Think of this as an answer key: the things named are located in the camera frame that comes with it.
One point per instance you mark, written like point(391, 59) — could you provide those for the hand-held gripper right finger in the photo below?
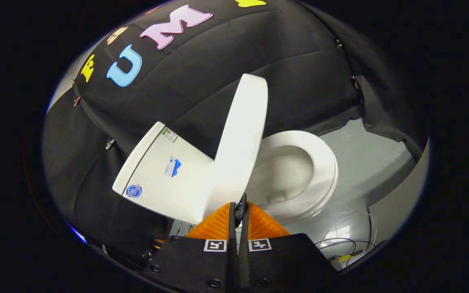
point(243, 252)

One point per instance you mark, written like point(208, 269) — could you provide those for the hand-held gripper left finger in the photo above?
point(233, 244)

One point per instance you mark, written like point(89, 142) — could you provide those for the white toilet lid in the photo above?
point(238, 142)

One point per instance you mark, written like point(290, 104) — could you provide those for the white ceramic toilet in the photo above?
point(165, 191)

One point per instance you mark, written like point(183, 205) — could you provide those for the white toilet seat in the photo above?
point(325, 175)

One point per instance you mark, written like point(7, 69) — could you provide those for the white toilet tank cover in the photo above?
point(136, 156)

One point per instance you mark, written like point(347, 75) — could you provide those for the silver cloth clip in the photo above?
point(109, 143)

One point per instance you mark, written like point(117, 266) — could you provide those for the black backdrop cloth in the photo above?
point(299, 61)

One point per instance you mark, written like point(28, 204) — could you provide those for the copper cloth clip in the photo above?
point(77, 101)

